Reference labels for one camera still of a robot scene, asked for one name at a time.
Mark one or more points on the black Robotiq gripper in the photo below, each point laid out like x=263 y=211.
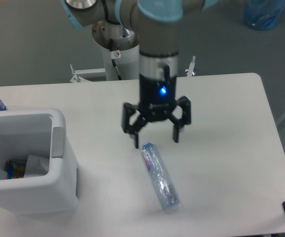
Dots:
x=156 y=97

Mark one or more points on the crushed clear plastic bottle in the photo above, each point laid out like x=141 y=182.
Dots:
x=160 y=177

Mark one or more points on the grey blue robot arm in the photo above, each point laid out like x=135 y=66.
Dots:
x=156 y=23

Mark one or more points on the white plastic trash can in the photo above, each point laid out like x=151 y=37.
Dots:
x=42 y=133

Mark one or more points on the blue plastic bag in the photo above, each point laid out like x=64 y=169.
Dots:
x=263 y=14

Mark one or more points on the colourful snack wrapper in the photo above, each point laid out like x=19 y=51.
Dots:
x=15 y=168

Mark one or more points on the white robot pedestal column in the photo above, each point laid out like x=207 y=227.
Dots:
x=119 y=45

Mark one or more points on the white pedestal base frame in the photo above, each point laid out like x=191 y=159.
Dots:
x=101 y=74

